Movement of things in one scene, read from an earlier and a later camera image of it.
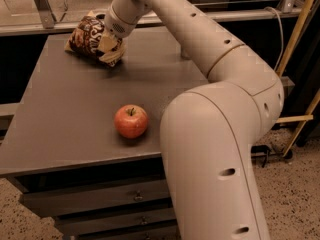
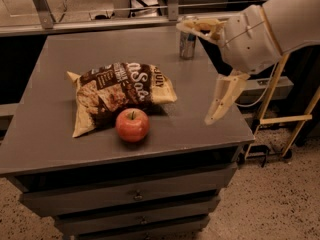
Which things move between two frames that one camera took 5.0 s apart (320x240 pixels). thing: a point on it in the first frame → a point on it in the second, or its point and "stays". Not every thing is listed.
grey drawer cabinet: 64,156 stays
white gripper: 115,26 → 248,40
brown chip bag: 85,39 → 106,90
